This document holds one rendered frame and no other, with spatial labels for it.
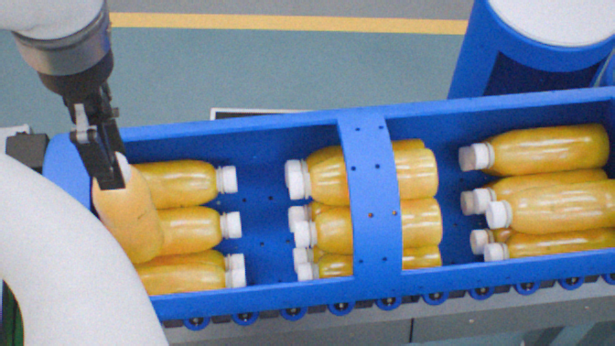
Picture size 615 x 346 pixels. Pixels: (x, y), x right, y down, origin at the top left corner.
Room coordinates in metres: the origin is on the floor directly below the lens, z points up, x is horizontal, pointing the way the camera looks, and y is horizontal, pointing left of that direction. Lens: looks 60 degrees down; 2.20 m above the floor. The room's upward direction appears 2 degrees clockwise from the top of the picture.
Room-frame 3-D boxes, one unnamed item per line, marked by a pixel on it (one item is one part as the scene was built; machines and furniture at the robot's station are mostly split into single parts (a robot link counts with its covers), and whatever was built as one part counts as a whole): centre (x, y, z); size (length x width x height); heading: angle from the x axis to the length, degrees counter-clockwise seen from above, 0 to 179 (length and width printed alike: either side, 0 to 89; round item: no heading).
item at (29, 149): (0.71, 0.47, 0.95); 0.10 x 0.07 x 0.10; 9
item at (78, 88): (0.50, 0.23, 1.53); 0.08 x 0.07 x 0.09; 9
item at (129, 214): (0.49, 0.23, 1.24); 0.07 x 0.07 x 0.19
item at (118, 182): (0.47, 0.22, 1.37); 0.03 x 0.01 x 0.07; 99
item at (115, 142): (0.52, 0.23, 1.37); 0.03 x 0.01 x 0.07; 99
